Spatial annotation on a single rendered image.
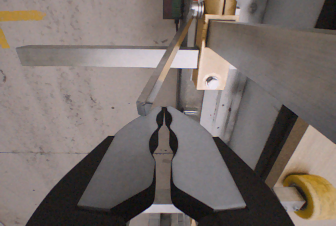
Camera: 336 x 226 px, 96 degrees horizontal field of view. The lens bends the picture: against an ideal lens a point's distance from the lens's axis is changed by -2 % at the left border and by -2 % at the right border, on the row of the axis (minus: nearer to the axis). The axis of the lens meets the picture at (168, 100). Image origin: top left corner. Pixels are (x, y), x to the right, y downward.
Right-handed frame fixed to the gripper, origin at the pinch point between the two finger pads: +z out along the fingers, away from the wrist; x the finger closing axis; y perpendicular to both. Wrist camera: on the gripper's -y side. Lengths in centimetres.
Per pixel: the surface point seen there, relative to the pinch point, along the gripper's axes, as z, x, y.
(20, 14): 101, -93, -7
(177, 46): 5.6, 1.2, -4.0
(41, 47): 15.0, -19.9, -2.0
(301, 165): 10.6, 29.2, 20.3
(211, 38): 11.2, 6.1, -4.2
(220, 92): 38.6, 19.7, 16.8
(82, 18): 101, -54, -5
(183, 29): 8.1, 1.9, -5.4
